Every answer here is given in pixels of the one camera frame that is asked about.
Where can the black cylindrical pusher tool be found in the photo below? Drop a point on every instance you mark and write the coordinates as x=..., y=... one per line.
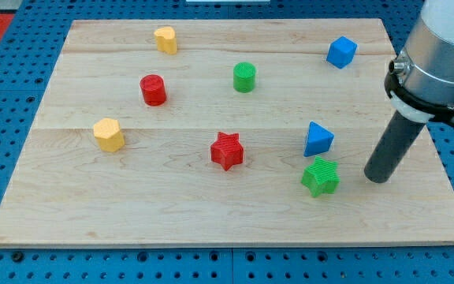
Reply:
x=398, y=137

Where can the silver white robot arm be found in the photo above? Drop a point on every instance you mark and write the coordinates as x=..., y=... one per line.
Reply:
x=420, y=86

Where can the blue triangle block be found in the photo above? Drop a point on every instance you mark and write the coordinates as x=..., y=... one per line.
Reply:
x=318, y=141

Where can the blue cube block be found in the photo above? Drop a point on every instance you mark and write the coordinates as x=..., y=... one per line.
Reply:
x=341, y=52

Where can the green star block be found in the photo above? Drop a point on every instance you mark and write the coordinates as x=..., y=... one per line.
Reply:
x=321, y=177

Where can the wooden board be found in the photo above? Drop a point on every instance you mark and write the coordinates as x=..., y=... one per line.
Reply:
x=162, y=190

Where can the red star block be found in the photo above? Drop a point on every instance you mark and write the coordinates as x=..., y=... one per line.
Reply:
x=227, y=150

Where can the green cylinder block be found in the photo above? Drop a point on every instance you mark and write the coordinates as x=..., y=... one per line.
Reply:
x=244, y=74

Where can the red cylinder block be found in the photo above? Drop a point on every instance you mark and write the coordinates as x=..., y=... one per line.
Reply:
x=153, y=90

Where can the yellow heart block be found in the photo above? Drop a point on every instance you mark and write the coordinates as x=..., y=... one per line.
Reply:
x=166, y=40

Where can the yellow hexagon block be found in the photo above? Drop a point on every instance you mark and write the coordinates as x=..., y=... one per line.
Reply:
x=108, y=135

